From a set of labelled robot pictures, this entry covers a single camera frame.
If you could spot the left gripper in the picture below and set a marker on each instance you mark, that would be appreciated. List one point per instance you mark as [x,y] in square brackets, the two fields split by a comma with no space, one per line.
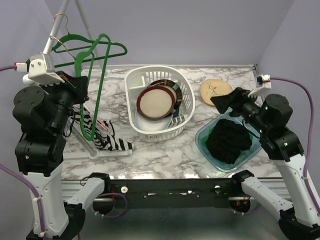
[78,86]

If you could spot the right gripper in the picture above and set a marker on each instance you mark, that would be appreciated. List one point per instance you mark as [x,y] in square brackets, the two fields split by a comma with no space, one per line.
[222,102]

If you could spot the black tank top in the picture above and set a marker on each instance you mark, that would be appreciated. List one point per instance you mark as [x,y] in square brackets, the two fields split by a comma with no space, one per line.
[229,158]

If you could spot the green tank top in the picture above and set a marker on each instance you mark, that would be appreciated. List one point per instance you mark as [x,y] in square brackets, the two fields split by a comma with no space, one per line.
[207,135]

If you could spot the green hanger front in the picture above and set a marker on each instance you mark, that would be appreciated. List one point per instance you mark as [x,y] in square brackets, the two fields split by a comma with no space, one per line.
[85,54]

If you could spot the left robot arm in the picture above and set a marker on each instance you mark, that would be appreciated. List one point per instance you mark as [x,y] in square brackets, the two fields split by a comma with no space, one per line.
[43,112]

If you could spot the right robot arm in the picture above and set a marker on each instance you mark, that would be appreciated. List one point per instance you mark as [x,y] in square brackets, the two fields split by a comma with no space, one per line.
[299,218]

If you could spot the zebra striped tank top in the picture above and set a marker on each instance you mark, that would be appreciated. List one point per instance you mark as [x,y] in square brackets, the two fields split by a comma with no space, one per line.
[101,140]

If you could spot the beige bird plate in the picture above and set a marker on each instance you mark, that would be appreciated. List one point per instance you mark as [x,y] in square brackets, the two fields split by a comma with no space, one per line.
[214,88]

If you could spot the blue transparent bin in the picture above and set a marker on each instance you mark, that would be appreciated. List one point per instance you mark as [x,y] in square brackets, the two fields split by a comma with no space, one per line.
[244,156]

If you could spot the dark patterned plate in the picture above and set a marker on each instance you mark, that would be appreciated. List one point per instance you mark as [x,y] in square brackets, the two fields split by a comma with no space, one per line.
[175,89]

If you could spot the white plastic basket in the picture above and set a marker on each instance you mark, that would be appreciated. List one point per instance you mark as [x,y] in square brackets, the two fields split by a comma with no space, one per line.
[138,79]

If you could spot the red rimmed plate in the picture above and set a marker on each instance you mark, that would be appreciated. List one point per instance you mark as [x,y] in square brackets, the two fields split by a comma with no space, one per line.
[155,102]

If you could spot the white plate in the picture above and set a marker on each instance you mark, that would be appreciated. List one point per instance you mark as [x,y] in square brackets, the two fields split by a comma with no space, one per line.
[148,125]

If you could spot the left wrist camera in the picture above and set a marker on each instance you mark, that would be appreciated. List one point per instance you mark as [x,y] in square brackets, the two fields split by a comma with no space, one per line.
[42,70]

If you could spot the pink wire hanger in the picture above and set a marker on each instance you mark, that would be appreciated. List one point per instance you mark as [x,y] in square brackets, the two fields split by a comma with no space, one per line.
[87,115]

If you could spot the black base frame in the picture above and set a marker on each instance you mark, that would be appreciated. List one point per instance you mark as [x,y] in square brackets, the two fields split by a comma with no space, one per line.
[172,193]

